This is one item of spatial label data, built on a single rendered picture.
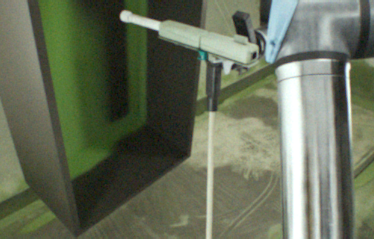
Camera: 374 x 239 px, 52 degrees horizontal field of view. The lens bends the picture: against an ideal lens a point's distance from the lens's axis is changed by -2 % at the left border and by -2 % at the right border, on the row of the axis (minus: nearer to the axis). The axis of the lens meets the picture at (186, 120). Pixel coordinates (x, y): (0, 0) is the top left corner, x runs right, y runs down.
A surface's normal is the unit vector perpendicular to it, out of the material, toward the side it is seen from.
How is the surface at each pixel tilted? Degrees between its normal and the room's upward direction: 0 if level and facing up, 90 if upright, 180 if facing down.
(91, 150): 12
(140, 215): 0
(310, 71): 52
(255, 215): 0
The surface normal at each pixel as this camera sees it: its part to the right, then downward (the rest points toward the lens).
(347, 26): -0.10, 0.34
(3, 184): 0.50, -0.15
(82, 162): 0.07, -0.76
